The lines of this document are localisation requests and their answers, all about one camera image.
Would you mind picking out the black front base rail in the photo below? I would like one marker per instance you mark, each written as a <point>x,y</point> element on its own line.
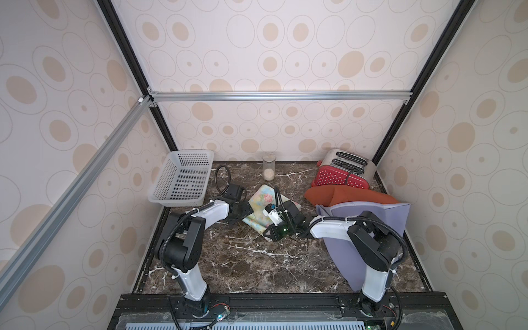
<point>426,310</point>

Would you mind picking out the black corner post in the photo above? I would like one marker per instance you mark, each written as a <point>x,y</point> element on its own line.
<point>111,16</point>
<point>446,37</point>

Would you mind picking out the black left corner post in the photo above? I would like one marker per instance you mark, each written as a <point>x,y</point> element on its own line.
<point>111,16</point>

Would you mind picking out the diagonal aluminium frame bar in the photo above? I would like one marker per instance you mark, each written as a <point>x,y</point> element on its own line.
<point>30,252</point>

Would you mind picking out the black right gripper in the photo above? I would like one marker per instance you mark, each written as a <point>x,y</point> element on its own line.
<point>284,221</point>

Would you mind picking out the black right corner post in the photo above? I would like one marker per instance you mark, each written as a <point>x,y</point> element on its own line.
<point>446,37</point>

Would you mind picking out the red polka dot toaster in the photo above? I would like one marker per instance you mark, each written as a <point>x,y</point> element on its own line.
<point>341,167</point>

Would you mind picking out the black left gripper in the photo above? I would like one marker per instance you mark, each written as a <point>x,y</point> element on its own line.
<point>247,210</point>

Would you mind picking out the floral pastel skirt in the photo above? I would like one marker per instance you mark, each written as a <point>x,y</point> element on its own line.
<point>264,196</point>

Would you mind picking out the rust orange skirt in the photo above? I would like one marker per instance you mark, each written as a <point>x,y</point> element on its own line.
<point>331,195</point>

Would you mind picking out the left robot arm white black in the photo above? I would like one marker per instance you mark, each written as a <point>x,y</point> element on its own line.
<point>180,246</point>

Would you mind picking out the lavender purple skirt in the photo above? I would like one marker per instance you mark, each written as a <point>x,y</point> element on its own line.
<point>344,254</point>

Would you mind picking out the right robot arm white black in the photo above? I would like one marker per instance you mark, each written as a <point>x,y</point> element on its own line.
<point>365,240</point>

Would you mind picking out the white plastic perforated basket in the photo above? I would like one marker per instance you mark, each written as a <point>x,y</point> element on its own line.
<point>183,179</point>

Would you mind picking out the glass jar with white powder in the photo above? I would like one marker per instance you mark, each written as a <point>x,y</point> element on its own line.
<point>269,164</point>

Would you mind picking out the horizontal aluminium frame bar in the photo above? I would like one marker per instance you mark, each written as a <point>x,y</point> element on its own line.
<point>274,96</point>

